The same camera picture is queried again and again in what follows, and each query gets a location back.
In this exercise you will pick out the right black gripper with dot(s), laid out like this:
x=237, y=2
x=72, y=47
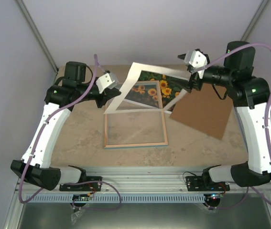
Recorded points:
x=194, y=79

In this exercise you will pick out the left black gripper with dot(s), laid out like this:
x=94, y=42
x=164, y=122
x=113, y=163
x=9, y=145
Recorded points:
x=111, y=93

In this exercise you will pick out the white paper mat border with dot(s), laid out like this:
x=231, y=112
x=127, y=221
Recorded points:
x=132, y=79

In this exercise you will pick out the sunflower photo print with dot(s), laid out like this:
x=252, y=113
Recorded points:
x=168, y=86

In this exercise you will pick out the brown cardboard backing board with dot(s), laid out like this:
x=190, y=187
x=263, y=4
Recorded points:
x=204, y=112

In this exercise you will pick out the wooden picture frame with glass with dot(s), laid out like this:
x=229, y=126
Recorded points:
x=138, y=121

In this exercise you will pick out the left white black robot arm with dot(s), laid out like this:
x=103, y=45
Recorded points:
x=67, y=91

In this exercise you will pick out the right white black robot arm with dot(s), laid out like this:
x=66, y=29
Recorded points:
x=251, y=97

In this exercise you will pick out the left controller circuit board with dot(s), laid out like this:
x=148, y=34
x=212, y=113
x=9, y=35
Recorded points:
x=82, y=197

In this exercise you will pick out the controller circuit board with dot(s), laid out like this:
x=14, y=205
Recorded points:
x=215, y=196
x=82, y=197

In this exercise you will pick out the right controller circuit board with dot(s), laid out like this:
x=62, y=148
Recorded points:
x=215, y=196

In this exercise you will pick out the crumpled clear plastic bag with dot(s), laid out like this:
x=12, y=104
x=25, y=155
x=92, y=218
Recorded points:
x=76, y=215

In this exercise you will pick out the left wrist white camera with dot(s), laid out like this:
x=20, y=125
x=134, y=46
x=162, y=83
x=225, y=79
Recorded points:
x=107, y=81

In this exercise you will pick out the wrist white camera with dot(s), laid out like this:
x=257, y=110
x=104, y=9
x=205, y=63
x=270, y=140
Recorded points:
x=194, y=59
x=107, y=81

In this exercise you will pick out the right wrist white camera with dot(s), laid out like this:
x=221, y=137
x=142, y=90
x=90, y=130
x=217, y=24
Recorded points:
x=194, y=59

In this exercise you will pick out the aluminium rail platform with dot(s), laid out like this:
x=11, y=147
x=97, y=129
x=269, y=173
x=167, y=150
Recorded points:
x=144, y=180

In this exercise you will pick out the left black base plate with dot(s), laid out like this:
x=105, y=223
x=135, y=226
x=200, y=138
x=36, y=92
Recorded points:
x=91, y=187

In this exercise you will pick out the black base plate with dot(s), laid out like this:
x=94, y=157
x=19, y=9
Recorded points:
x=200, y=183
x=91, y=187

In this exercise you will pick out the right aluminium corner post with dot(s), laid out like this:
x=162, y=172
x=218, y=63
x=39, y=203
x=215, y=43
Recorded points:
x=255, y=20

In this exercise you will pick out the aluminium corner post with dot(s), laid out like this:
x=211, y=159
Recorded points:
x=255, y=20
x=31, y=24

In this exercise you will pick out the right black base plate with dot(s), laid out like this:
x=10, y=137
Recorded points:
x=200, y=183

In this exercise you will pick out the left aluminium corner post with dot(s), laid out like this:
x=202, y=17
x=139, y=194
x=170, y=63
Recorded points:
x=31, y=24

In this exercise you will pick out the grey slotted cable duct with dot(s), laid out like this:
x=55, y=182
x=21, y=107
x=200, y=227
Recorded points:
x=125, y=198

